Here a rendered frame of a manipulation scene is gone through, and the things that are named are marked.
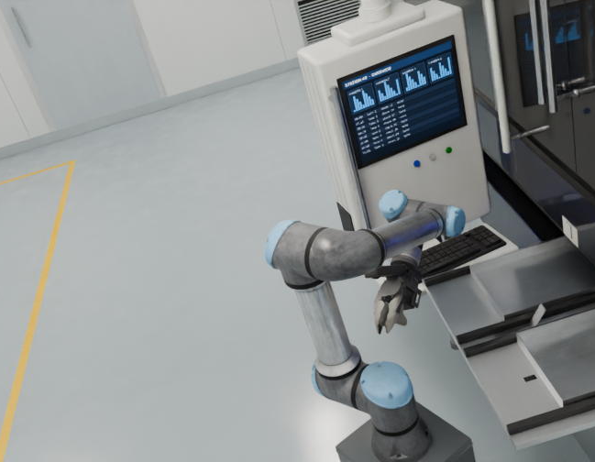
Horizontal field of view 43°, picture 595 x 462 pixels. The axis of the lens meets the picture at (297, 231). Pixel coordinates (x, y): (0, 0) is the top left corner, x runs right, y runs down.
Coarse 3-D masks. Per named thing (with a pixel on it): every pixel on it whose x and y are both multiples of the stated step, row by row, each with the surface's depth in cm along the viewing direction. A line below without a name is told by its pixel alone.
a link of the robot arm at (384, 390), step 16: (368, 368) 181; (384, 368) 180; (400, 368) 180; (368, 384) 177; (384, 384) 176; (400, 384) 176; (352, 400) 182; (368, 400) 178; (384, 400) 175; (400, 400) 175; (384, 416) 178; (400, 416) 177; (416, 416) 182
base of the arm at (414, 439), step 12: (420, 420) 185; (372, 432) 187; (384, 432) 181; (408, 432) 181; (420, 432) 183; (372, 444) 188; (384, 444) 183; (396, 444) 182; (408, 444) 182; (420, 444) 183; (384, 456) 184; (396, 456) 184; (408, 456) 182; (420, 456) 184
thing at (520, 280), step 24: (552, 240) 224; (480, 264) 224; (504, 264) 225; (528, 264) 222; (552, 264) 219; (576, 264) 216; (480, 288) 218; (504, 288) 216; (528, 288) 213; (552, 288) 210; (576, 288) 208; (504, 312) 207; (528, 312) 202
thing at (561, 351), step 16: (560, 320) 194; (576, 320) 195; (592, 320) 196; (528, 336) 195; (544, 336) 195; (560, 336) 194; (576, 336) 192; (592, 336) 191; (528, 352) 188; (544, 352) 190; (560, 352) 189; (576, 352) 188; (592, 352) 186; (544, 368) 186; (560, 368) 184; (576, 368) 183; (592, 368) 182; (560, 384) 180; (576, 384) 179; (592, 384) 178; (560, 400) 173; (576, 400) 172
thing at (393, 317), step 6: (396, 300) 188; (390, 306) 189; (402, 306) 190; (390, 312) 188; (396, 312) 186; (402, 312) 190; (390, 318) 186; (396, 318) 186; (402, 318) 189; (390, 324) 186; (402, 324) 189; (390, 330) 186
